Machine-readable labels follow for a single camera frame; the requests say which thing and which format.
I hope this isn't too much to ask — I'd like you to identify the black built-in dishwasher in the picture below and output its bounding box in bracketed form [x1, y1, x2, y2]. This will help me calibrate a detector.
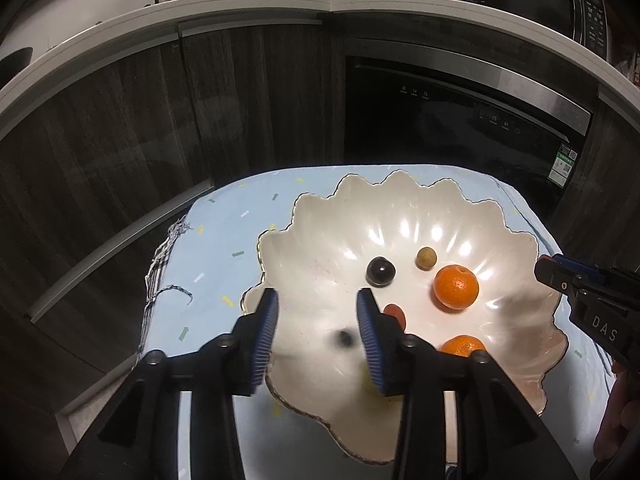
[345, 37, 593, 221]

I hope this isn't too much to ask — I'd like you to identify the dark purple plum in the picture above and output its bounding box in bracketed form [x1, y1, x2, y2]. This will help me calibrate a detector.
[365, 256, 396, 287]

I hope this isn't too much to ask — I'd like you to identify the orange mandarin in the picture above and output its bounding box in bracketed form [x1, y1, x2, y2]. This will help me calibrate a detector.
[433, 264, 479, 311]
[439, 335, 487, 358]

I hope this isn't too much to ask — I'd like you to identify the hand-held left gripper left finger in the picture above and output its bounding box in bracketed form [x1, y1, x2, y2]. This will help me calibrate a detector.
[57, 287, 280, 480]

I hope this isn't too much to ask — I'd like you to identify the green white appliance sticker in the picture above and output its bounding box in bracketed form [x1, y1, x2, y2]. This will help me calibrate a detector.
[548, 144, 577, 185]

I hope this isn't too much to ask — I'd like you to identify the person's right hand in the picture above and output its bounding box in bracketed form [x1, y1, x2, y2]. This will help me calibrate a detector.
[592, 361, 640, 463]

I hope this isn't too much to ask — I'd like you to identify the white kitchen countertop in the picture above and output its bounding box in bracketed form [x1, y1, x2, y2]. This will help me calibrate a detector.
[0, 0, 640, 141]

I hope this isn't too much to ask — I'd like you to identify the dark wood cabinet door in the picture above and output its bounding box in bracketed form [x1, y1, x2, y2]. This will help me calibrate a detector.
[0, 40, 217, 311]
[550, 95, 640, 271]
[179, 22, 347, 187]

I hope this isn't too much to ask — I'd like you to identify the red grape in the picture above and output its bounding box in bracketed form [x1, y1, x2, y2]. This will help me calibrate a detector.
[384, 303, 407, 331]

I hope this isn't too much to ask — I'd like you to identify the white scalloped bowl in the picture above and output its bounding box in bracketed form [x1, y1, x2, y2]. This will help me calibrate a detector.
[241, 170, 569, 465]

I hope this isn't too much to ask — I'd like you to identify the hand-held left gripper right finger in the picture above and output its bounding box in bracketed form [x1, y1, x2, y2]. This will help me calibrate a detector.
[356, 287, 578, 480]

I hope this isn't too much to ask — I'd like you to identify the light blue confetti tablecloth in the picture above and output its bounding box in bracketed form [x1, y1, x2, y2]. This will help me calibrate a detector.
[137, 162, 618, 480]

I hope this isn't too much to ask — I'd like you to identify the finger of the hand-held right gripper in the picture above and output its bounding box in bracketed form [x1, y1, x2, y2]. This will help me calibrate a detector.
[552, 255, 601, 281]
[534, 255, 581, 301]

